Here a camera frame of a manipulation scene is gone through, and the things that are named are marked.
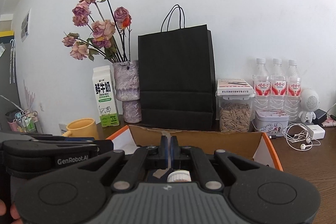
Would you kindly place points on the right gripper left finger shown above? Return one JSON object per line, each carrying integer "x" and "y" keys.
{"x": 80, "y": 192}

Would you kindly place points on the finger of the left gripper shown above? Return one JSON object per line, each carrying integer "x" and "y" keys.
{"x": 78, "y": 139}

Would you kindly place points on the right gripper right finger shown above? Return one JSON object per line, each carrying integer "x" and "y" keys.
{"x": 252, "y": 192}

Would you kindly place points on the navy zipper pouch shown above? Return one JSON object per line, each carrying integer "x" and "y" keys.
{"x": 158, "y": 176}

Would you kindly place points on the white jar with lid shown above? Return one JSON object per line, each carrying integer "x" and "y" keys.
{"x": 179, "y": 176}

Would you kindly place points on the person's left hand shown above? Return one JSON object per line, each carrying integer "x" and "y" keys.
{"x": 13, "y": 212}

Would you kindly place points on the white leaflet board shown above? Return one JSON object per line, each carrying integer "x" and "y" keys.
{"x": 63, "y": 128}

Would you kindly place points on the yellow ceramic mug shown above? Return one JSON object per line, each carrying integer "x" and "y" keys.
{"x": 82, "y": 128}

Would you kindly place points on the red cardboard box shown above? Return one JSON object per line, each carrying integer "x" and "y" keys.
{"x": 251, "y": 145}

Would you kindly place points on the white milk carton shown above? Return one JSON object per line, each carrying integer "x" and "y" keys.
{"x": 104, "y": 93}

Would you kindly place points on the white earphones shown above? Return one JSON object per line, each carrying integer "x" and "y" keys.
{"x": 301, "y": 141}

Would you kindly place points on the decorated tin box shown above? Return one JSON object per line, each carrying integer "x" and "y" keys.
{"x": 272, "y": 122}

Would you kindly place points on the white charger block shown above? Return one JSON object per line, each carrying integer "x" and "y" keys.
{"x": 315, "y": 131}

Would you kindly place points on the purple flower vase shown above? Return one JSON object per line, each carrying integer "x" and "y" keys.
{"x": 126, "y": 79}

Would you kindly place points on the clear seed container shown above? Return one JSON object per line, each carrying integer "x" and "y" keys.
{"x": 235, "y": 112}

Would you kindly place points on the white robot speaker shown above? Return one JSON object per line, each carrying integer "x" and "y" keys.
{"x": 309, "y": 103}

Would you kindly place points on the dried pink flowers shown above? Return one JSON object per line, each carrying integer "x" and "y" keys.
{"x": 109, "y": 32}

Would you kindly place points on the water bottle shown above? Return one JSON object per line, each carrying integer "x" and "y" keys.
{"x": 261, "y": 85}
{"x": 293, "y": 91}
{"x": 278, "y": 85}

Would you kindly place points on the white paper box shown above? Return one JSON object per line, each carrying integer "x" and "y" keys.
{"x": 233, "y": 86}

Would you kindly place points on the black paper bag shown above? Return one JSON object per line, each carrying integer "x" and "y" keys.
{"x": 177, "y": 75}

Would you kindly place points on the wire storage rack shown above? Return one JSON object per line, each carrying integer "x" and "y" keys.
{"x": 24, "y": 121}

